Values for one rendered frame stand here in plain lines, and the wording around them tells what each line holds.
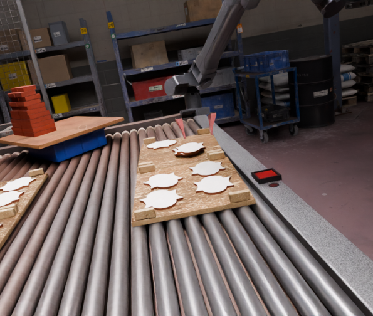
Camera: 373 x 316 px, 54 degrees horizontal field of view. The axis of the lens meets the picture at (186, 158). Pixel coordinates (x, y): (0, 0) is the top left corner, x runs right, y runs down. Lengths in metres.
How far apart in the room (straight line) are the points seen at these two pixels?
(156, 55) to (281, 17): 2.26
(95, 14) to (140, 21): 0.67
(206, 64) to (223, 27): 0.16
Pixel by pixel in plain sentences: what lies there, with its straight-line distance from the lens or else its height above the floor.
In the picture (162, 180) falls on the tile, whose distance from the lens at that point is 1.27.
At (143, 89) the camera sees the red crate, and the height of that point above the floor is 0.79.
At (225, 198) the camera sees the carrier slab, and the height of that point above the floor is 0.94.
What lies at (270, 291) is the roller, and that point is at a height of 0.92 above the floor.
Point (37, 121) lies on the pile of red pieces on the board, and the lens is 2.03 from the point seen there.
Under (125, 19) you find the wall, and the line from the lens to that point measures 6.16.
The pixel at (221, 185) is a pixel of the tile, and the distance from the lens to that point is 1.15.
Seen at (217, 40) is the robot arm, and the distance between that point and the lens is 1.14.
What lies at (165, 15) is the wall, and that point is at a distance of 6.19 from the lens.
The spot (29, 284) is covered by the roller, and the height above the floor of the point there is 0.92.
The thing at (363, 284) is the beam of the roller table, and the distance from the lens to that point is 0.78.
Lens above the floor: 1.38
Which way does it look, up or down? 18 degrees down
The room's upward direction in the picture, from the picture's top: 10 degrees counter-clockwise
